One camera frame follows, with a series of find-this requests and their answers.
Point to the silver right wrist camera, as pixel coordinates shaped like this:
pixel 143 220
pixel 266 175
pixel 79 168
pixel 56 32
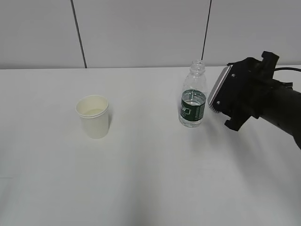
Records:
pixel 216 88

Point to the clear water bottle green label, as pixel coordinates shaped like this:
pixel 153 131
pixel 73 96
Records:
pixel 194 94

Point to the white paper cup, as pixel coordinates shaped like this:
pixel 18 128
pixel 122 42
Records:
pixel 93 111

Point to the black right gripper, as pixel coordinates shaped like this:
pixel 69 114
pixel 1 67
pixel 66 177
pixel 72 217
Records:
pixel 246 88

